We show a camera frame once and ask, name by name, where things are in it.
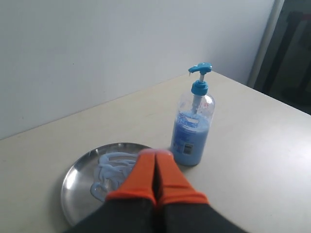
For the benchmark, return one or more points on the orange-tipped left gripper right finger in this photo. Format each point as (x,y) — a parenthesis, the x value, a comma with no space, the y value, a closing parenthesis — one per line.
(184,209)

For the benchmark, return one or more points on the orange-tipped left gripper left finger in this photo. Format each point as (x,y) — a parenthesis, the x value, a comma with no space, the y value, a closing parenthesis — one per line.
(129,209)

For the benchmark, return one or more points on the blue soap pump bottle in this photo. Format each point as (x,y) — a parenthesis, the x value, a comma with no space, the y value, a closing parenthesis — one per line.
(193,119)

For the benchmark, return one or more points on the dark furniture beyond table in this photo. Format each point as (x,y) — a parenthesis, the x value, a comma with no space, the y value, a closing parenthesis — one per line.
(285,73)

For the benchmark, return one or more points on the light blue soap gel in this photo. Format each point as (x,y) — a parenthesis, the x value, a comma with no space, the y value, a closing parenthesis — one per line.
(111,171)

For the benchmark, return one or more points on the round steel plate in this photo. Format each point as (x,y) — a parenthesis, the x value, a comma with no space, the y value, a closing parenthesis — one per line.
(76,199)

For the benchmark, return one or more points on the white vertical wall post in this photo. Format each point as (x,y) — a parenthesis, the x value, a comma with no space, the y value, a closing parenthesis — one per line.
(266,38)

